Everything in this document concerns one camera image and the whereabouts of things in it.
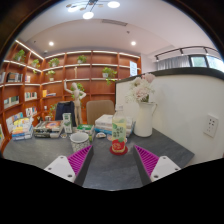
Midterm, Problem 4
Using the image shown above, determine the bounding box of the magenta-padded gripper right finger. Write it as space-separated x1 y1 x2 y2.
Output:
133 144 183 187

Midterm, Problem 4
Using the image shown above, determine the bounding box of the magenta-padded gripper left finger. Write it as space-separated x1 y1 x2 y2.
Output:
43 143 95 187

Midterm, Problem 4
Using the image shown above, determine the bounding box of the yellow drink bottle white cap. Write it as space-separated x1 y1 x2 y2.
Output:
111 105 128 154

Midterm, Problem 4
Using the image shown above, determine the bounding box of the white patterned mug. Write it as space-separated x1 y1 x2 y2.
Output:
69 131 91 153

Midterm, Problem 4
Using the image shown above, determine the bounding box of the stack of dark books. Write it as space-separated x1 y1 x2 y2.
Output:
33 120 65 139

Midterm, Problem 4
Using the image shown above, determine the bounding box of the green white drink carton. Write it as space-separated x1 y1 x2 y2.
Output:
62 112 74 135

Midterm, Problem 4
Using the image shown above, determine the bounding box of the green white box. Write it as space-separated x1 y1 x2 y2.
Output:
75 124 95 135

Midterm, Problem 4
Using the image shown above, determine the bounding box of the white pitcher vase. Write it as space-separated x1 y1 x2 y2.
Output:
133 101 158 138

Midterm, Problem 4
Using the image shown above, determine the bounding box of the flat round red coaster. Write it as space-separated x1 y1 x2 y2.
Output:
109 145 129 156

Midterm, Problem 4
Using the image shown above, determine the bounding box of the wooden artist mannequin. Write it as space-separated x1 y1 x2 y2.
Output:
63 82 88 127

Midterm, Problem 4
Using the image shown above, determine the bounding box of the beige chair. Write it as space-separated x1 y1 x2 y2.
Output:
85 99 116 126

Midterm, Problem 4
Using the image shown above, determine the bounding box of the wooden shelf unit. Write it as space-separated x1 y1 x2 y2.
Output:
0 39 143 153

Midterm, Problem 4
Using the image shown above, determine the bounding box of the white paper notice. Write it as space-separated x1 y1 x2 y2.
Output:
129 60 138 77

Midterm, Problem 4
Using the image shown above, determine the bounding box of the grey curtain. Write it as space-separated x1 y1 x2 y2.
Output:
156 55 192 71

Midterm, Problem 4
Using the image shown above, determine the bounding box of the window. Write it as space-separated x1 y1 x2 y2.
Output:
189 54 224 73

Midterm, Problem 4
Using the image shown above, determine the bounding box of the ceiling air vent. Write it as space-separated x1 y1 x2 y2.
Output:
101 18 129 27

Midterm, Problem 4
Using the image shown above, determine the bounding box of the multi-bulb ceiling lamp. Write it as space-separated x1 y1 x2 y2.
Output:
65 0 122 20

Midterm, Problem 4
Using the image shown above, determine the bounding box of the white wall socket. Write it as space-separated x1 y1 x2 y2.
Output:
203 114 220 138

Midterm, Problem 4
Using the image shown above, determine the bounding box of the black ceiling track rail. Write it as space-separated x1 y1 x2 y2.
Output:
154 45 221 61

